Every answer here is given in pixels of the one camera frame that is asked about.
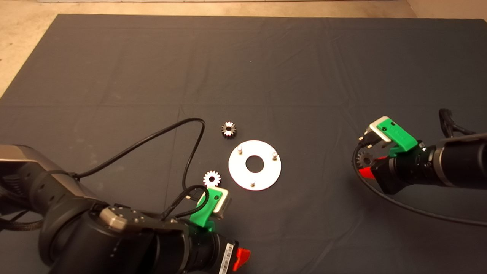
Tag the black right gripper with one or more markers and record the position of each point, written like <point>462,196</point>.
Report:
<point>411,167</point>

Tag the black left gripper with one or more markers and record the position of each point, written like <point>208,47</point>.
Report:
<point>209,253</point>

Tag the small steel planetary gear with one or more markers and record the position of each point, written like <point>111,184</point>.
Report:
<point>361,156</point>
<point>231,133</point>
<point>207,180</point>

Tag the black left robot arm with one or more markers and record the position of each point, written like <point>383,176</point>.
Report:
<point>76,228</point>

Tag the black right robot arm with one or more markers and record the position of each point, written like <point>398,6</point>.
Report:
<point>464,163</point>

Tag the round metal carrier plate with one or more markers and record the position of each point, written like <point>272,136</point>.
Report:
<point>237,167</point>

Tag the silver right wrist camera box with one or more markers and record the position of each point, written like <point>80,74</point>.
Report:
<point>376,129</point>

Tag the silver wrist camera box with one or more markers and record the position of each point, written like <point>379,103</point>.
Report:
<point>376,129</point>
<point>224,203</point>

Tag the green right camera mount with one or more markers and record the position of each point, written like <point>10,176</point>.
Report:
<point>399,135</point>

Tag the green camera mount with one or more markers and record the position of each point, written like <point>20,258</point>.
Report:
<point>201,215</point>
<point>399,135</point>

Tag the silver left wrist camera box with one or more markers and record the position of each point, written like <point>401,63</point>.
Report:
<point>224,203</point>

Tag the green left camera mount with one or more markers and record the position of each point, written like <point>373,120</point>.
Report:
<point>201,215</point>

